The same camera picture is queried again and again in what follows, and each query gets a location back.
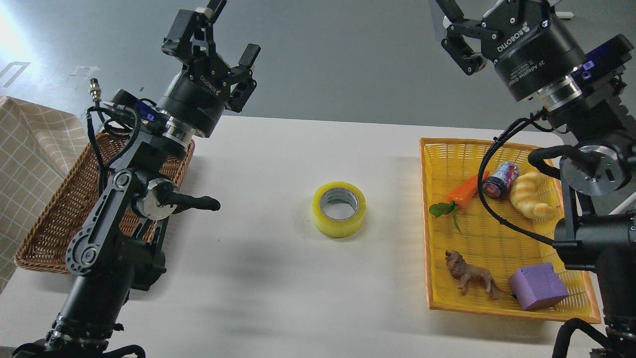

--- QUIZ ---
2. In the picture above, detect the small soda can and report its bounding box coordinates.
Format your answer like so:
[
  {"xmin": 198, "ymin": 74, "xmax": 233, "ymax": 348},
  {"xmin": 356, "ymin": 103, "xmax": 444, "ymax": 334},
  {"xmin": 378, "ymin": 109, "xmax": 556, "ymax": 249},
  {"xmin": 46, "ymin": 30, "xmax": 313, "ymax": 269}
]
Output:
[{"xmin": 481, "ymin": 161, "xmax": 520, "ymax": 198}]

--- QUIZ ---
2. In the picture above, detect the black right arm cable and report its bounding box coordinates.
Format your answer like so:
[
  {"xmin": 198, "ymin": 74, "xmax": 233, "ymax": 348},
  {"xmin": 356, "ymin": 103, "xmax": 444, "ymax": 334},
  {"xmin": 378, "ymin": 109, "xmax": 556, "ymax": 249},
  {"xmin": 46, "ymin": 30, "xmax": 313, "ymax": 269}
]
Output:
[{"xmin": 477, "ymin": 117, "xmax": 557, "ymax": 247}]

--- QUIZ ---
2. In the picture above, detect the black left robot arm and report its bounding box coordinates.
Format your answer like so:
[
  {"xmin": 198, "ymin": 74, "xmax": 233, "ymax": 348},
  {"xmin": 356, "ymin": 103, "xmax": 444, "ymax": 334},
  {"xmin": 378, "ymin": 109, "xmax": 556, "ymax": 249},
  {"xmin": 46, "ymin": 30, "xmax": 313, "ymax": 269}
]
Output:
[{"xmin": 11, "ymin": 0, "xmax": 260, "ymax": 358}]

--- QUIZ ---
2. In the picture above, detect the yellow plastic basket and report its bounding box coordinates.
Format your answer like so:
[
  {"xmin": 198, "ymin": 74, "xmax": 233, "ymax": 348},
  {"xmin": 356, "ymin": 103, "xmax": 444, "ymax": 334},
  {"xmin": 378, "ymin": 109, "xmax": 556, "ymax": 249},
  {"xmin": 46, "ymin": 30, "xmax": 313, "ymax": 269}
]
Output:
[{"xmin": 420, "ymin": 138, "xmax": 602, "ymax": 324}]

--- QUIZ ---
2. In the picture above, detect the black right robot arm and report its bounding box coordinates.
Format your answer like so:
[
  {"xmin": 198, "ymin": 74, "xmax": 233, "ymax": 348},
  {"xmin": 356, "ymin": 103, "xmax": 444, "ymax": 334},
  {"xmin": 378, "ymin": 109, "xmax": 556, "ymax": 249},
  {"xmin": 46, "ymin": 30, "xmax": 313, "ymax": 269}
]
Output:
[{"xmin": 437, "ymin": 0, "xmax": 636, "ymax": 358}]

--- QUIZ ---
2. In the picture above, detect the brown toy lion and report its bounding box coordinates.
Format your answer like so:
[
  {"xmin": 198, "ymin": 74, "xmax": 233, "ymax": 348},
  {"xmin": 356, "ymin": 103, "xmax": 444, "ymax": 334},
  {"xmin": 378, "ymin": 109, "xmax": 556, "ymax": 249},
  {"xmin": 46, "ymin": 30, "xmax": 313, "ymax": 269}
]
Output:
[{"xmin": 444, "ymin": 250, "xmax": 500, "ymax": 300}]

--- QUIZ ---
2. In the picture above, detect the beige checkered cloth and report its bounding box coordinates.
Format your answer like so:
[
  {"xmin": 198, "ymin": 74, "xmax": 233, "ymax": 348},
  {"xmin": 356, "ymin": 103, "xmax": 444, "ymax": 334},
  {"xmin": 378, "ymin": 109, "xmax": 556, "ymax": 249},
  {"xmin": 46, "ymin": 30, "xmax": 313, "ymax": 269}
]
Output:
[{"xmin": 0, "ymin": 96, "xmax": 88, "ymax": 288}]

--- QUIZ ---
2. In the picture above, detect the white metal stand base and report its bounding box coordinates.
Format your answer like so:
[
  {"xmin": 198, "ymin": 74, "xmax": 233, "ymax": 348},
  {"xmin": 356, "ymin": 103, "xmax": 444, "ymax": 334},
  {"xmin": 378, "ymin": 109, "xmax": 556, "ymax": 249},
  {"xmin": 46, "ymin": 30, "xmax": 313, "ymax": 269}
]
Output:
[{"xmin": 555, "ymin": 11, "xmax": 575, "ymax": 20}]

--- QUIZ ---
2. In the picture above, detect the orange toy carrot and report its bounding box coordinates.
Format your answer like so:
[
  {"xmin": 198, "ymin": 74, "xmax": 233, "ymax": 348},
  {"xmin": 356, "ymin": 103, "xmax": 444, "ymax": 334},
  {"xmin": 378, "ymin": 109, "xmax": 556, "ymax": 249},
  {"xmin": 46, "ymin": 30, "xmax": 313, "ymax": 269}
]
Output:
[{"xmin": 428, "ymin": 171, "xmax": 490, "ymax": 233}]

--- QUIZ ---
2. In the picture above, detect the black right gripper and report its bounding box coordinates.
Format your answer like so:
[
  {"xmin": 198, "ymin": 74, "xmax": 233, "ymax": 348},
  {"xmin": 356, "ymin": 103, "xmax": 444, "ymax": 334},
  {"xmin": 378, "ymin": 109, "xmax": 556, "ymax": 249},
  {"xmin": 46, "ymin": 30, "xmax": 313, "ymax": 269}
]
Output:
[{"xmin": 436, "ymin": 0, "xmax": 586, "ymax": 101}]

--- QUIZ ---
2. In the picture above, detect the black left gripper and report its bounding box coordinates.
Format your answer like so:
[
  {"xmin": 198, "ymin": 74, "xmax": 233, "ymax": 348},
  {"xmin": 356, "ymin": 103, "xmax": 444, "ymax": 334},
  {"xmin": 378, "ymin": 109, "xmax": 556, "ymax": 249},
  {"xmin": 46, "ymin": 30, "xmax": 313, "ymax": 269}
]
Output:
[{"xmin": 157, "ymin": 0, "xmax": 261, "ymax": 138}]

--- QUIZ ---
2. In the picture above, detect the toy croissant bread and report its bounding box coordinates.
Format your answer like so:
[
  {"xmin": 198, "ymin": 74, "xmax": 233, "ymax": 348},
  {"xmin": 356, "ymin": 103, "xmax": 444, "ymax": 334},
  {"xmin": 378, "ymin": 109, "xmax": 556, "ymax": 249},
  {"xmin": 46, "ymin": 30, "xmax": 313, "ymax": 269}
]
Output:
[{"xmin": 509, "ymin": 171, "xmax": 557, "ymax": 220}]

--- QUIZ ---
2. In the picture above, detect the yellow tape roll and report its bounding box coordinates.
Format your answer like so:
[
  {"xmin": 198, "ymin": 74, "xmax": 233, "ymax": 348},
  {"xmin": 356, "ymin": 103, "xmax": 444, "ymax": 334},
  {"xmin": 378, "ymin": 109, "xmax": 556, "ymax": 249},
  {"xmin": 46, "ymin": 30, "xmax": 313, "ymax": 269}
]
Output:
[{"xmin": 312, "ymin": 181, "xmax": 367, "ymax": 239}]

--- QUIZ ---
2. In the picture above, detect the brown wicker basket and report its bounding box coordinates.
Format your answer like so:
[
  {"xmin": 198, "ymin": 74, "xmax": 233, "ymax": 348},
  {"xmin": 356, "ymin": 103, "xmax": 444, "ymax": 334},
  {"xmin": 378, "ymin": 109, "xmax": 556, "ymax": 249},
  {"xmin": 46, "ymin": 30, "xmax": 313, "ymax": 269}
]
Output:
[{"xmin": 14, "ymin": 133, "xmax": 195, "ymax": 274}]

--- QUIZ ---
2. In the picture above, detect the purple foam block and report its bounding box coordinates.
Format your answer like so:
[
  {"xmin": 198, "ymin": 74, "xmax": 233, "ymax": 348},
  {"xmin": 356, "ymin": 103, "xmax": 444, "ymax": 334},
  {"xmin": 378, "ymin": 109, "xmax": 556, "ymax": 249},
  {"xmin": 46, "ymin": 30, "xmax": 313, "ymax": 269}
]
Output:
[{"xmin": 508, "ymin": 263, "xmax": 569, "ymax": 311}]

